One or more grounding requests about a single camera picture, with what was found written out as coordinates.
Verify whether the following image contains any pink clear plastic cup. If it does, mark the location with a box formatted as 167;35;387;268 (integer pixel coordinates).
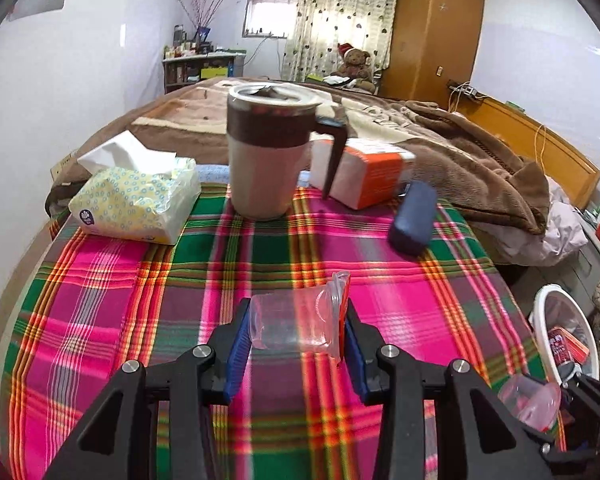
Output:
498;374;562;432

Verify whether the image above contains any white round trash bin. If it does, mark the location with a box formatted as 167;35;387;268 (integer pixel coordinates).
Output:
528;283;600;386

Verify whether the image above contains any red flat card box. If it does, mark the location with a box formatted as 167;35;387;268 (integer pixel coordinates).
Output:
547;326;590;366

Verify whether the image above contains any clear plastic bin liner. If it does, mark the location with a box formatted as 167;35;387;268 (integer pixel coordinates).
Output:
542;292;598;380

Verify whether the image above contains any grey bedside drawer cabinet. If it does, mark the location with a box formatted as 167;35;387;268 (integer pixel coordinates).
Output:
556;216;600;316

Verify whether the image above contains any plaid pink green tablecloth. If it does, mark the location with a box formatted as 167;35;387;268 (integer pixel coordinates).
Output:
1;184;546;479

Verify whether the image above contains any white bed sheet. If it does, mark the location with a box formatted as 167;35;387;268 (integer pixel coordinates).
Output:
469;177;588;266

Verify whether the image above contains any dark blue glasses case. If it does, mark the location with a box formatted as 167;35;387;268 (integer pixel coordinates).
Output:
388;181;437;257

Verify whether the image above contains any wooden bed headboard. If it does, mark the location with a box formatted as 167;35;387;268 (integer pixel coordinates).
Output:
457;96;600;209

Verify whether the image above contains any soft pack of tissues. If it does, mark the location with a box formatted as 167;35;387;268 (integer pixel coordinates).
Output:
69;130;201;245

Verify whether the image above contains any orange white cardboard box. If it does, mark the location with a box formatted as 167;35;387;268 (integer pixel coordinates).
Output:
328;138;416;210

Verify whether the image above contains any brown fleece blanket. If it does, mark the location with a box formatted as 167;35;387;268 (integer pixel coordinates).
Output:
76;77;550;235

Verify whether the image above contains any brown beige lidded mug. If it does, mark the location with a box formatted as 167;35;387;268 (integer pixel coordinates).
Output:
226;82;349;221

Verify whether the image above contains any brown teddy bear santa hat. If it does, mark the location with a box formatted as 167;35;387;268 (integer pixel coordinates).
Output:
332;42;376;93

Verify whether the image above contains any grey shelf with clutter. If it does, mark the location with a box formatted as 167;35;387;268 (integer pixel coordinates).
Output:
162;51;246;93

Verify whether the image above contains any orange wooden wardrobe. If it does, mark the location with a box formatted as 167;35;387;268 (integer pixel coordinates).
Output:
379;0;486;108

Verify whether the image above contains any patterned window curtain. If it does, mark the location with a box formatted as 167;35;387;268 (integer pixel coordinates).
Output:
282;0;398;81

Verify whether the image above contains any small bright window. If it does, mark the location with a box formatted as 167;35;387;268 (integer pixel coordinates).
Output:
242;0;297;39

